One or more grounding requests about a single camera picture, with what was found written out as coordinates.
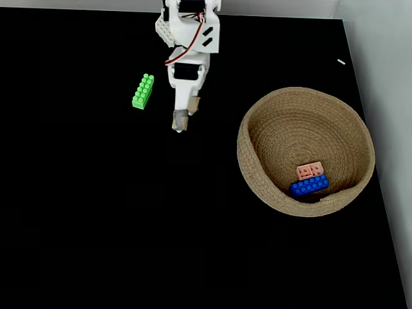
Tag pink lego block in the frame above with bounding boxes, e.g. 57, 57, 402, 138
295, 161, 324, 181

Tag green lego block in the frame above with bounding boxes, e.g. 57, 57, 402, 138
131, 73, 155, 110

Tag red white black servo cable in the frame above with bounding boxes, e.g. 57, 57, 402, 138
164, 12, 207, 66

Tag blue lego block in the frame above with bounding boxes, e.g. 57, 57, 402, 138
289, 174, 330, 198

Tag woven rope basket tray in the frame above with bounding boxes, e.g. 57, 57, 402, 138
237, 86, 376, 218

